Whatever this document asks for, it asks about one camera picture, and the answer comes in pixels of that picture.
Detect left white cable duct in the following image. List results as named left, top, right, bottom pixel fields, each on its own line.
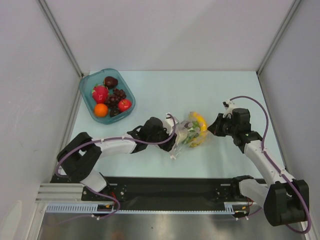
left=46, top=202, right=118, bottom=214

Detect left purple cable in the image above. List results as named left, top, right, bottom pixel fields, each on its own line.
left=54, top=113, right=177, bottom=221

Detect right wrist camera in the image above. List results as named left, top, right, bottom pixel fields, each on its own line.
left=222, top=99, right=238, bottom=119

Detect teal plastic bin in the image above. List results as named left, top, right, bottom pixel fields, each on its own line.
left=79, top=68, right=136, bottom=125

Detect aluminium frame post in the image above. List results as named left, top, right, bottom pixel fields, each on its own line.
left=36, top=0, right=84, bottom=79
left=256, top=0, right=304, bottom=78

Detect left aluminium frame post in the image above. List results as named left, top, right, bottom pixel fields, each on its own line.
left=36, top=0, right=84, bottom=79

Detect dark fake plum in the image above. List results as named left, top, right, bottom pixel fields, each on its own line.
left=109, top=108, right=121, bottom=118

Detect yellow fake banana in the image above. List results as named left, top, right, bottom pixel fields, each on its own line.
left=188, top=111, right=208, bottom=148

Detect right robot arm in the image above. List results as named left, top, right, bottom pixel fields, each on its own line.
left=208, top=103, right=311, bottom=227

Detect purple fake grapes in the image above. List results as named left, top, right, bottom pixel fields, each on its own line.
left=105, top=88, right=127, bottom=109

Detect aluminium rail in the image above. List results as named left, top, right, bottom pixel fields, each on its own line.
left=35, top=183, right=84, bottom=203

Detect small red fake apple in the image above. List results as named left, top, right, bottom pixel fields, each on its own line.
left=118, top=98, right=132, bottom=112

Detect fake orange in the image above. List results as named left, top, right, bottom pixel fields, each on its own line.
left=93, top=103, right=109, bottom=118

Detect clear zip top bag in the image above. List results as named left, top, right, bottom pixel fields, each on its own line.
left=169, top=113, right=194, bottom=160

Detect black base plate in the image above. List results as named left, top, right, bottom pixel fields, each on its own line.
left=49, top=175, right=266, bottom=211

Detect white cable duct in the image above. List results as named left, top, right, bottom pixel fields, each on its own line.
left=46, top=202, right=118, bottom=214
left=224, top=202, right=250, bottom=215

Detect dark red fake apple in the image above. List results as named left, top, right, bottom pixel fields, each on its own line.
left=103, top=76, right=119, bottom=89

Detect right aluminium frame post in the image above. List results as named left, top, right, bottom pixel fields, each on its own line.
left=256, top=0, right=304, bottom=78

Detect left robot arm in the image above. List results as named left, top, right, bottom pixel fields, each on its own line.
left=55, top=113, right=179, bottom=200

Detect right white cable duct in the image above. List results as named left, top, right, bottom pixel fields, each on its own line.
left=224, top=202, right=250, bottom=215

